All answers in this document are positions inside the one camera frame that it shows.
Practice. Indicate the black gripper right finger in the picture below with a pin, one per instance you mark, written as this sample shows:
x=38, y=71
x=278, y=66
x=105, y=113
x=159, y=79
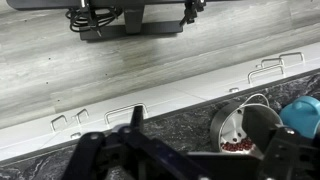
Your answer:
x=287, y=155

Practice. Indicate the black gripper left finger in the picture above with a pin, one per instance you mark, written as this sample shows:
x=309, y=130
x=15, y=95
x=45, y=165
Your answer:
x=140, y=157

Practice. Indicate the teal ceramic mug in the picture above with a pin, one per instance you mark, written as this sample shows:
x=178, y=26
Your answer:
x=303, y=115

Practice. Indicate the small steel bowl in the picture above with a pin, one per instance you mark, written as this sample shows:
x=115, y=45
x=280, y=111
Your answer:
x=226, y=130

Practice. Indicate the white lower cabinet run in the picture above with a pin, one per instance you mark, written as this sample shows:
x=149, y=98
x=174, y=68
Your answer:
x=69, y=125

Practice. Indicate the black monitor stand base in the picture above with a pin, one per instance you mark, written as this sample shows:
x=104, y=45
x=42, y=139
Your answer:
x=133, y=26

